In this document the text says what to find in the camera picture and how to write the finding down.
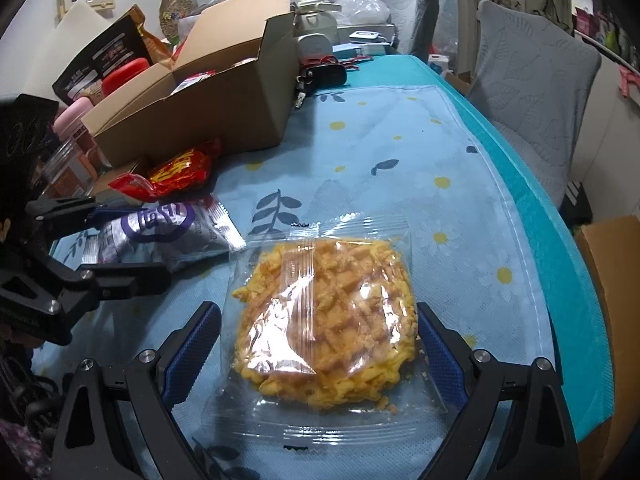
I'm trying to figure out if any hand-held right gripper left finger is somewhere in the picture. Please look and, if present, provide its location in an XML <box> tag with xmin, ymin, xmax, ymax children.
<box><xmin>50</xmin><ymin>301</ymin><xmax>223</xmax><ymax>480</ymax></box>

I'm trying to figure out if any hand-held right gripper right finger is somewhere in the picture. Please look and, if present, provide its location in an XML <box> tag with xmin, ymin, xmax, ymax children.
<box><xmin>416</xmin><ymin>302</ymin><xmax>581</xmax><ymax>480</ymax></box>

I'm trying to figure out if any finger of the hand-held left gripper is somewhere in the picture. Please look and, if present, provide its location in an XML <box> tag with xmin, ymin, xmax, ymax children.
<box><xmin>0</xmin><ymin>255</ymin><xmax>173</xmax><ymax>346</ymax></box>
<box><xmin>25</xmin><ymin>195</ymin><xmax>168</xmax><ymax>241</ymax></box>

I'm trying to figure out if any silver purple snack packet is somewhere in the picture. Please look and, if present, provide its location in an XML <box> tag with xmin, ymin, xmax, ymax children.
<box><xmin>82</xmin><ymin>199</ymin><xmax>247</xmax><ymax>273</ymax></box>

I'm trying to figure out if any clear waffle packet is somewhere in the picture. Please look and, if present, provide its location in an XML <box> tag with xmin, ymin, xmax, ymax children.
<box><xmin>217</xmin><ymin>212</ymin><xmax>451</xmax><ymax>451</ymax></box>

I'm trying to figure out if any cardboard box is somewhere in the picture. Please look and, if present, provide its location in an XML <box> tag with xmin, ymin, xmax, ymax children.
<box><xmin>80</xmin><ymin>0</ymin><xmax>296</xmax><ymax>168</ymax></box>

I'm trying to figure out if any red cartoon snack packet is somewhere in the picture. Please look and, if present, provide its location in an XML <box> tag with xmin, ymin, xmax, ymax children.
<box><xmin>172</xmin><ymin>71</ymin><xmax>216</xmax><ymax>96</ymax></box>

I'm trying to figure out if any tall clear brown-label jar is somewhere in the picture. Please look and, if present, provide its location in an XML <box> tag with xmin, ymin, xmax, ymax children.
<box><xmin>42</xmin><ymin>140</ymin><xmax>96</xmax><ymax>196</ymax></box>

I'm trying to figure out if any pink bottle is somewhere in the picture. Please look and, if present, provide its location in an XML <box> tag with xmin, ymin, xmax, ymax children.
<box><xmin>54</xmin><ymin>97</ymin><xmax>98</xmax><ymax>161</ymax></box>

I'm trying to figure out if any red yellow snack packet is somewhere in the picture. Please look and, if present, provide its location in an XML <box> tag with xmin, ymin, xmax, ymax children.
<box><xmin>109</xmin><ymin>139</ymin><xmax>222</xmax><ymax>201</ymax></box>

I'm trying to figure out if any black printed bag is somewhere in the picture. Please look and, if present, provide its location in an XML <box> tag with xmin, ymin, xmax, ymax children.
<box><xmin>52</xmin><ymin>14</ymin><xmax>153</xmax><ymax>106</ymax></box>

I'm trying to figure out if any red canister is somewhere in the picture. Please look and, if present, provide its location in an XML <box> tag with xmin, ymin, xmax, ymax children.
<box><xmin>102</xmin><ymin>57</ymin><xmax>153</xmax><ymax>96</ymax></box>

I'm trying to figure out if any white board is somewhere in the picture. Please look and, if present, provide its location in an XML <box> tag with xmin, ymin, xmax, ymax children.
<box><xmin>52</xmin><ymin>0</ymin><xmax>126</xmax><ymax>43</ymax></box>

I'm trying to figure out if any orange snack bag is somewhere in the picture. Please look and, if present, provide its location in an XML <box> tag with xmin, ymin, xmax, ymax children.
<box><xmin>131</xmin><ymin>5</ymin><xmax>173</xmax><ymax>66</ymax></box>

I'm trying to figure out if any brown cardboard carton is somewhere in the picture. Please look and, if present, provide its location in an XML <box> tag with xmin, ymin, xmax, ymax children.
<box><xmin>575</xmin><ymin>215</ymin><xmax>640</xmax><ymax>461</ymax></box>

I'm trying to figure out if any dark floral cloth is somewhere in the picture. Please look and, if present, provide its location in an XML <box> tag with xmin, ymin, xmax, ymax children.
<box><xmin>0</xmin><ymin>410</ymin><xmax>51</xmax><ymax>480</ymax></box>

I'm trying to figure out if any woven round plate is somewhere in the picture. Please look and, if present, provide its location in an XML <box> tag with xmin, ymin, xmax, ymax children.
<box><xmin>159</xmin><ymin>0</ymin><xmax>201</xmax><ymax>38</ymax></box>

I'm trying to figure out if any black key case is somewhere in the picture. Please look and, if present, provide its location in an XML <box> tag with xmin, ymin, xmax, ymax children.
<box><xmin>297</xmin><ymin>60</ymin><xmax>348</xmax><ymax>108</ymax></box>

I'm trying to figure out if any white grey appliance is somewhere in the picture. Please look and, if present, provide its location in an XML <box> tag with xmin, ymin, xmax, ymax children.
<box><xmin>292</xmin><ymin>0</ymin><xmax>341</xmax><ymax>61</ymax></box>

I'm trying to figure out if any grey quilted chair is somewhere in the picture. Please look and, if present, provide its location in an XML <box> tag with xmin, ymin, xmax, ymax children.
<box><xmin>470</xmin><ymin>0</ymin><xmax>602</xmax><ymax>211</ymax></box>

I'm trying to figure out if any teal box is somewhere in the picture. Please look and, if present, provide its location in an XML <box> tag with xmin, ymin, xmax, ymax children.
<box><xmin>332</xmin><ymin>42</ymin><xmax>388</xmax><ymax>58</ymax></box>

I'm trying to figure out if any clear plastic bag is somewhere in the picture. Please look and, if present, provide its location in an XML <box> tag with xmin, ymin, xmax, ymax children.
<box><xmin>336</xmin><ymin>0</ymin><xmax>391</xmax><ymax>25</ymax></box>

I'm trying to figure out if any light grey chair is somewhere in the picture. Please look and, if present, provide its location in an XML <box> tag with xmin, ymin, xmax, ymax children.
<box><xmin>372</xmin><ymin>0</ymin><xmax>441</xmax><ymax>63</ymax></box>

